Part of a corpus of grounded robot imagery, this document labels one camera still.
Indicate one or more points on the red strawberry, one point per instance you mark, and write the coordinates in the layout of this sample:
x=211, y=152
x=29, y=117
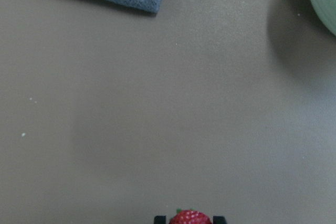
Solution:
x=190, y=216

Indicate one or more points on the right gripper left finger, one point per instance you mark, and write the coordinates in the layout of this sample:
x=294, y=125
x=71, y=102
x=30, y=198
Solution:
x=159, y=219

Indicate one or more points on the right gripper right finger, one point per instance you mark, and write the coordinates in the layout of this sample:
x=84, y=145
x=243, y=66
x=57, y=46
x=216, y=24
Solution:
x=219, y=220

